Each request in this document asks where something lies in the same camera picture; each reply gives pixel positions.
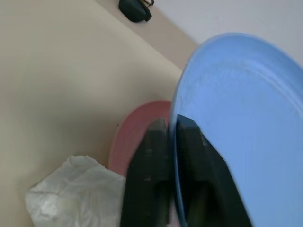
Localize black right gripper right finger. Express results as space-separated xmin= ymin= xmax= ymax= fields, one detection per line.
xmin=176 ymin=114 xmax=253 ymax=227

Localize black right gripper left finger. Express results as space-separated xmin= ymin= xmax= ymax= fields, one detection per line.
xmin=119 ymin=118 xmax=171 ymax=227

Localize blue round plate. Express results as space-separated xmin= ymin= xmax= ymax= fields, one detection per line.
xmin=169 ymin=32 xmax=303 ymax=227

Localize pink round plate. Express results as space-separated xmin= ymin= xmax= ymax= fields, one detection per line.
xmin=108 ymin=100 xmax=173 ymax=177

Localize crumpled white tissue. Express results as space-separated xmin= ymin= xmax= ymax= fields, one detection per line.
xmin=25 ymin=155 xmax=127 ymax=227

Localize black sunglasses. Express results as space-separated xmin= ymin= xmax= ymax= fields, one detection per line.
xmin=118 ymin=0 xmax=155 ymax=23

